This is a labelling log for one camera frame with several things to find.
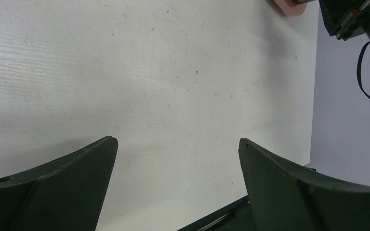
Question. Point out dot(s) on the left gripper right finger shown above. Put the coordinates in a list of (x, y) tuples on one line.
[(344, 206)]

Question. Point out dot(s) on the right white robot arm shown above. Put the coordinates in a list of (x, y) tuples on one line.
[(359, 62)]

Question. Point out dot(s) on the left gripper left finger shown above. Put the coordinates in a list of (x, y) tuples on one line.
[(66, 194)]

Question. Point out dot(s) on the pink three-tier shelf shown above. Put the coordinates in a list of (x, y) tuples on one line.
[(288, 8)]

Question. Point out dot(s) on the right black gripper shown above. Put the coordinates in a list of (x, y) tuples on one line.
[(345, 19)]

